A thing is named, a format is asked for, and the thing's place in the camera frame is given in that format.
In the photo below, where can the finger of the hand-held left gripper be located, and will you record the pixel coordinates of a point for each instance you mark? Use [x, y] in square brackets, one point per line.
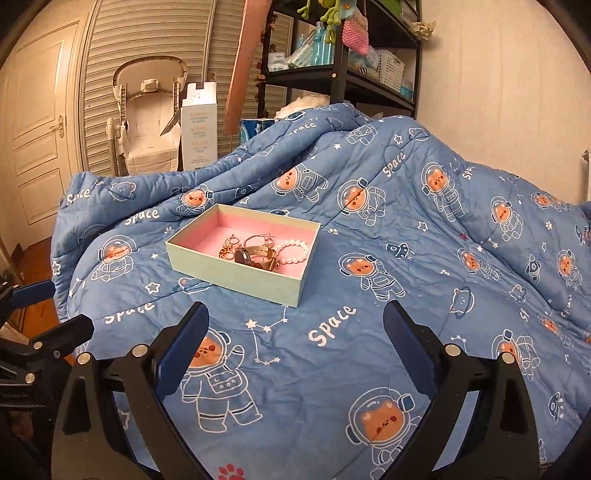
[69, 334]
[32, 294]

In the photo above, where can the dried flower bunch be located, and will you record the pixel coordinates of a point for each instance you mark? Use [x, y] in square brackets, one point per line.
[422, 28]

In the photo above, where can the pink board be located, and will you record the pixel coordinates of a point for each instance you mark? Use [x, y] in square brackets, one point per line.
[244, 60]

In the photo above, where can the green frog plush toy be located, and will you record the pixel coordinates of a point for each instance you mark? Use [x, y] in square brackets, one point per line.
[330, 18]

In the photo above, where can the light blue pack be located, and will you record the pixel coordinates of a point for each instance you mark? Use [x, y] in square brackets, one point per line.
[364, 60]

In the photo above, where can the white fluffy cloth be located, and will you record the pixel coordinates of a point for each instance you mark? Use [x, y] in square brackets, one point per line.
[300, 106]

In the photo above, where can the blue bottle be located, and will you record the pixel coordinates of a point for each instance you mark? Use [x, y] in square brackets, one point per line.
[323, 46]

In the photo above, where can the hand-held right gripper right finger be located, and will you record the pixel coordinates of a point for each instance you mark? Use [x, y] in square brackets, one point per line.
[408, 350]

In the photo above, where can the blue space print blanket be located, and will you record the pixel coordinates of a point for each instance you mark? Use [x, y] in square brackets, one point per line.
[369, 323]

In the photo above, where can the white plastic basket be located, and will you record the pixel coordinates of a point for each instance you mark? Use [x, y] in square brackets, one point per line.
[390, 69]

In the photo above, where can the pink crocheted bag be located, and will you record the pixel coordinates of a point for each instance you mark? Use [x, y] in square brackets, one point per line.
[355, 37]

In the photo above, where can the beige folded high chair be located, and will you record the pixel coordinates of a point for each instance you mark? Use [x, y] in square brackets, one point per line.
[147, 120]

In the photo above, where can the louvered closet door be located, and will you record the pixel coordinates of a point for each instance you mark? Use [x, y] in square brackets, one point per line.
[106, 37]

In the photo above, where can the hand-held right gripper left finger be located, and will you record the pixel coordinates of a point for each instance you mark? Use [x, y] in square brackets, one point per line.
[184, 350]

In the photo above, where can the blue plastic package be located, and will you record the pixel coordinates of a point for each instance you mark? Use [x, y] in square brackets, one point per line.
[251, 131]

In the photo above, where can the teal box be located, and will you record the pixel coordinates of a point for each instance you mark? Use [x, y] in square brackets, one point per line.
[301, 57]

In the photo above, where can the tall white carton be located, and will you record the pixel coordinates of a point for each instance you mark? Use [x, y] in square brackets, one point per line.
[198, 134]

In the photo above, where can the silver bangle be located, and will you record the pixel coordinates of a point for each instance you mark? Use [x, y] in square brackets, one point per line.
[246, 240]

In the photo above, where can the pink lined jewelry box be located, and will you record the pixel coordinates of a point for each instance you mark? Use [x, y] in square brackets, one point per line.
[240, 281]

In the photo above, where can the black metal shelf rack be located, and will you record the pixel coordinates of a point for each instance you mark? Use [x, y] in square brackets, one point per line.
[339, 69]

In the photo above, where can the beige panel door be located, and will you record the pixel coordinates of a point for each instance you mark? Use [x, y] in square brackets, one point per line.
[37, 115]

